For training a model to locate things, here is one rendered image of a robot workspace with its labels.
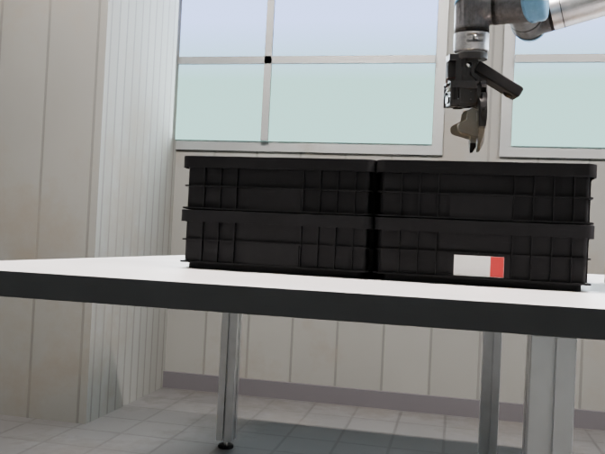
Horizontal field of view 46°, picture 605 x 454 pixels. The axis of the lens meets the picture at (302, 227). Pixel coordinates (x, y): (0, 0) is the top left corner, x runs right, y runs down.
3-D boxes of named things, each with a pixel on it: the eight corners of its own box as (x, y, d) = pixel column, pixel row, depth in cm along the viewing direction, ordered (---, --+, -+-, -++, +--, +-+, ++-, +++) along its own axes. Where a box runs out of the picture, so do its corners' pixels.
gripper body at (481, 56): (442, 111, 159) (444, 57, 158) (481, 112, 159) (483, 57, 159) (449, 107, 152) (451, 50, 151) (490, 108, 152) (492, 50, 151)
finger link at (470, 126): (456, 151, 153) (455, 110, 155) (483, 151, 153) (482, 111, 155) (458, 148, 150) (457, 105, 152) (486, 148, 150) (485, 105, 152)
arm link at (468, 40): (483, 37, 158) (494, 30, 150) (483, 59, 159) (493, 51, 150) (450, 37, 158) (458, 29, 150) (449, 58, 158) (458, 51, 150)
